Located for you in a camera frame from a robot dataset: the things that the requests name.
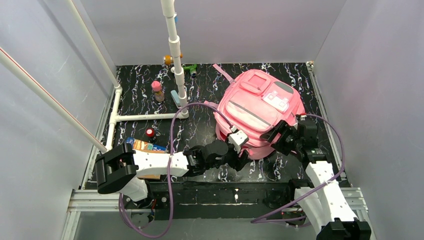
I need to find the pink student backpack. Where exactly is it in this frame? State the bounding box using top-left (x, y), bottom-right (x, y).
top-left (208, 64), bottom-right (306, 160)

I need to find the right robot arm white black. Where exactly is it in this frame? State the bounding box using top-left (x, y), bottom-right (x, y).
top-left (261, 119), bottom-right (372, 240)

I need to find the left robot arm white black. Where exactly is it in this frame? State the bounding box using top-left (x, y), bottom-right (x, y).
top-left (94, 140), bottom-right (250, 203)

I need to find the red cap small bottle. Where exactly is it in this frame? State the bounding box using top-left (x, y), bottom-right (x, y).
top-left (145, 128), bottom-right (157, 144)

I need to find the orange children's book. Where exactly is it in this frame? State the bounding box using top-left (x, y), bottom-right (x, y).
top-left (137, 174), bottom-right (161, 180)

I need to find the light blue eraser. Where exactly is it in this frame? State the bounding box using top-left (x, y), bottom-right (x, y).
top-left (170, 90), bottom-right (181, 108)

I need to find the blue children's book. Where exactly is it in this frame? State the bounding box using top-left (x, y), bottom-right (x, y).
top-left (125, 137), bottom-right (168, 153)

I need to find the pink cap bottle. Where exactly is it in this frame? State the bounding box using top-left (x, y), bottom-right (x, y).
top-left (151, 80), bottom-right (165, 102)

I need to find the green white marker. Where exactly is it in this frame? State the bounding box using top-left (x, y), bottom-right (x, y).
top-left (182, 64), bottom-right (198, 78)

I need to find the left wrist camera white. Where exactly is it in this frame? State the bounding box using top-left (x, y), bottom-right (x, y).
top-left (227, 125), bottom-right (249, 153)

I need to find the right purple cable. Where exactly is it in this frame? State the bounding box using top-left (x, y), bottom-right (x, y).
top-left (250, 113), bottom-right (346, 225)

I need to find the purple cable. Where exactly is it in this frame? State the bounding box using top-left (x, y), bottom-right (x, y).
top-left (250, 113), bottom-right (346, 225)
top-left (118, 102), bottom-right (238, 239)

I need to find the orange bottle at wall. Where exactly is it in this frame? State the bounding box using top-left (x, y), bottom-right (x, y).
top-left (162, 53), bottom-right (183, 66)

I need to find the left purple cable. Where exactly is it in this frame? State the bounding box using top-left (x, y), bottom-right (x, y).
top-left (118, 102), bottom-right (238, 239)

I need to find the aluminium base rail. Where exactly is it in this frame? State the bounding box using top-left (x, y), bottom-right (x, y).
top-left (60, 188), bottom-right (369, 240)

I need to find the white pvc pipe frame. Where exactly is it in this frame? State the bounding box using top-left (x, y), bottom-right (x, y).
top-left (0, 0), bottom-right (189, 153)

